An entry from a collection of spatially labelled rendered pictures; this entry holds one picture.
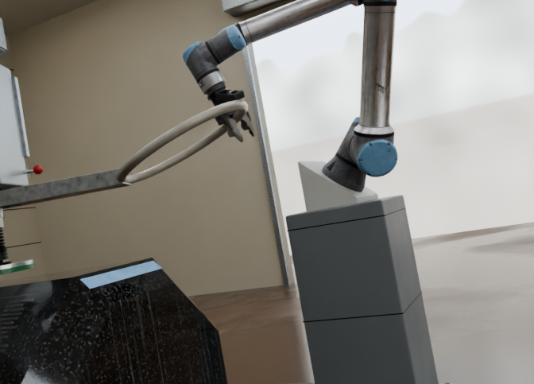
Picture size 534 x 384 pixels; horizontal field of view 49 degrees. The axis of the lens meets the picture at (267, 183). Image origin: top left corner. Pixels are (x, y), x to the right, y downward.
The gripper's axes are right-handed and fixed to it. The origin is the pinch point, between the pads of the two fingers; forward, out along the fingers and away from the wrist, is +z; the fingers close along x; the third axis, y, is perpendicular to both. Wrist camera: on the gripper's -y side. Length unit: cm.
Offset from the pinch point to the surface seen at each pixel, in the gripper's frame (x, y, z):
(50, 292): 84, -15, 15
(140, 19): -252, 467, -262
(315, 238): -15, 20, 45
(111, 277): 69, -14, 20
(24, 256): -25, 678, -87
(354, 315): -11, 18, 78
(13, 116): 59, 28, -45
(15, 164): 66, 27, -30
